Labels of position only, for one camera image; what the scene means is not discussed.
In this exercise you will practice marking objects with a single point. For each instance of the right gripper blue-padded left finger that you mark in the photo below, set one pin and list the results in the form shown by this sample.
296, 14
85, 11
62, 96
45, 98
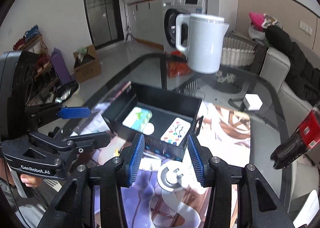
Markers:
131, 157

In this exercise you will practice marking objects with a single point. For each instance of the purple rolled mat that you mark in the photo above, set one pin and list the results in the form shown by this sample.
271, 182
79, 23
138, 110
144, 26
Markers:
60, 67

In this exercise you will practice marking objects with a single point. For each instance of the white mop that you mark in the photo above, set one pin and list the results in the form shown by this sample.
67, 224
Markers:
128, 37

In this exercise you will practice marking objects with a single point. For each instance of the white round device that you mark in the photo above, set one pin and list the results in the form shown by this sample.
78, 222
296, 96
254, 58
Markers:
172, 176

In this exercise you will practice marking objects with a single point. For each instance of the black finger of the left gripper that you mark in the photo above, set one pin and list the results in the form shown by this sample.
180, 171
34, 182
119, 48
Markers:
88, 142

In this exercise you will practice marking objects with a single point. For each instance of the cardboard box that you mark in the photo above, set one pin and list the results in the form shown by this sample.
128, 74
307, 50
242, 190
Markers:
87, 65

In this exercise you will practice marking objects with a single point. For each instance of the white wicker basket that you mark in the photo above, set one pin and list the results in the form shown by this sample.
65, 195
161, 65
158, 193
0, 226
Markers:
237, 53

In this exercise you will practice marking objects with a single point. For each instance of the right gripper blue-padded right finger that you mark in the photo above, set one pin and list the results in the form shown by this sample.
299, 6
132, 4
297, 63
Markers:
200, 159

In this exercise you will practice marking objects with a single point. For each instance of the black storage box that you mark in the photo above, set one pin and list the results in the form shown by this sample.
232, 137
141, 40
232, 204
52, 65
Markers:
165, 107

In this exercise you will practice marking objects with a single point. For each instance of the anime print table mat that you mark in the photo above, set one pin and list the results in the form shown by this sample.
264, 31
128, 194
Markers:
226, 132

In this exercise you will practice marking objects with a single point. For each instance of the wooden shoe rack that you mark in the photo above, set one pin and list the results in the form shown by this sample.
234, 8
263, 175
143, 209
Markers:
45, 82

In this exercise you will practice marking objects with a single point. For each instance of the white power adapter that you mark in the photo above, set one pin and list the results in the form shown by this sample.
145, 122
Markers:
252, 102

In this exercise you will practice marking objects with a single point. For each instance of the pink plush item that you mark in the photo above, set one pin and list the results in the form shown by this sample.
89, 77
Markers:
257, 20

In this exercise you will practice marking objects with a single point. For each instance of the green white tissue pack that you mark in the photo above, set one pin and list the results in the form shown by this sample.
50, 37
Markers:
139, 119

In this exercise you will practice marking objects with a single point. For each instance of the cola bottle red label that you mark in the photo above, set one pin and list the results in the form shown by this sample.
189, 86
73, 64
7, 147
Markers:
304, 139

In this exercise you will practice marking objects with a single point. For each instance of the white remote colourful buttons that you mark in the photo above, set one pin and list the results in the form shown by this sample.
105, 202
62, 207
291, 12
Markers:
176, 132

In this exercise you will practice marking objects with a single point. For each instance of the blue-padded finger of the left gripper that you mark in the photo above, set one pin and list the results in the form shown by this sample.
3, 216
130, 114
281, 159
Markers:
74, 112

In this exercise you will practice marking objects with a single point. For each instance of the white electric kettle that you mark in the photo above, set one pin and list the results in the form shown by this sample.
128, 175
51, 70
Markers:
204, 42

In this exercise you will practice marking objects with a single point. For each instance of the black jacket on sofa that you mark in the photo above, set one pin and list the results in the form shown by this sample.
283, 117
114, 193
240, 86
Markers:
302, 78

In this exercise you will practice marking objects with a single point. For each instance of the person's left hand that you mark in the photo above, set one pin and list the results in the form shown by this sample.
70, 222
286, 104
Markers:
30, 181

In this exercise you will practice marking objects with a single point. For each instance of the red orange bag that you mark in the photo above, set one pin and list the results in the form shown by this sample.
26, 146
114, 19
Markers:
175, 69

